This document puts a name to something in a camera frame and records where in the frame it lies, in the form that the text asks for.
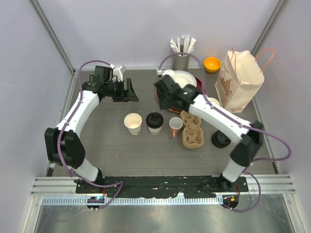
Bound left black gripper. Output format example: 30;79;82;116
104;79;138;102

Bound white paper cup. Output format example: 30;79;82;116
148;127;162;135
123;113;142;135

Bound black cup lid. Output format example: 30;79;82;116
146;112;164;129

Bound stack of white paper cups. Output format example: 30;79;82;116
208;97;220;106

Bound black cup lids stack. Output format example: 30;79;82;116
211;131;231;149

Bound paper takeout bag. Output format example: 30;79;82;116
215;48;275;113

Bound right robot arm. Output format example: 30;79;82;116
154;74;263;192

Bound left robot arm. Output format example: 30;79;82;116
44;65;138;194

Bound white paper plate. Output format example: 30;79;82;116
172;70;197;88

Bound pink mug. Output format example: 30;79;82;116
169;117;183;138

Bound red round tray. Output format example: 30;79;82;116
154;75;206;112

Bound grey straw holder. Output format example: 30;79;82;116
172;53;190;71

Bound brown cardboard cup carrier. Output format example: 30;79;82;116
180;111;205;149

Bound orange bowl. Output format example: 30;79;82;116
203;57;222;73

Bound white wrapped straws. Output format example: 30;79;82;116
170;35;196;56

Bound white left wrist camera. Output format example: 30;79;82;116
110;64;126;82

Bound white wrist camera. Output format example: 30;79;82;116
110;64;126;82
156;69;174;77

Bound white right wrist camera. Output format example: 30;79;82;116
156;69;174;77

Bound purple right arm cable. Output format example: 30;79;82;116
157;52;292;213

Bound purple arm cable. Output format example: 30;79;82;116
157;52;292;213
57;60;124;223

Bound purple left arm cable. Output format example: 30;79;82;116
57;60;124;223

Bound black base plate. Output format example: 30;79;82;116
74;175;249;199

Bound aluminium frame rail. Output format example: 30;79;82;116
31;175;295;208

